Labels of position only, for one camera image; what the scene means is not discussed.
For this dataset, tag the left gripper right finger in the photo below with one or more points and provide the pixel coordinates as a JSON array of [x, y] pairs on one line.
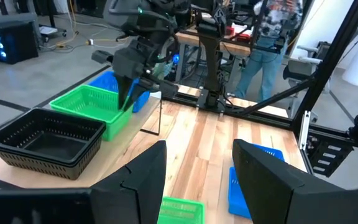
[[272, 193]]

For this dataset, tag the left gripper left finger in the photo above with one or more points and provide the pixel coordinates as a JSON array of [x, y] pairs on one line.
[[135, 196]]

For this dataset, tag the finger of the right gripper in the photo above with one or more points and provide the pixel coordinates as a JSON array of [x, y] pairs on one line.
[[140, 90], [123, 90]]

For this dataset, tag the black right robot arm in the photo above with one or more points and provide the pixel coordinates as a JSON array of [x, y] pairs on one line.
[[211, 62]]

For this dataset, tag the wooden background table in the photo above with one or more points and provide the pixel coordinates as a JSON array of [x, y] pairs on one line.
[[186, 39]]

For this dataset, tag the small wheeled cart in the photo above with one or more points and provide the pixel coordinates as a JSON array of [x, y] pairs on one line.
[[50, 31]]

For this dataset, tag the red box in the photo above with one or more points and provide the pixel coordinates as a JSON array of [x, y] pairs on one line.
[[241, 37]]

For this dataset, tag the black computer tower blue lights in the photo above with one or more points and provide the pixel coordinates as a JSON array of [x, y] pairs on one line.
[[17, 43]]

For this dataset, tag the person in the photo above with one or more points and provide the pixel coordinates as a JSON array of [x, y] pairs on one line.
[[266, 68]]

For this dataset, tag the black aluminium rig frame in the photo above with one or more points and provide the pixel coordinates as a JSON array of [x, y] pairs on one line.
[[332, 62]]

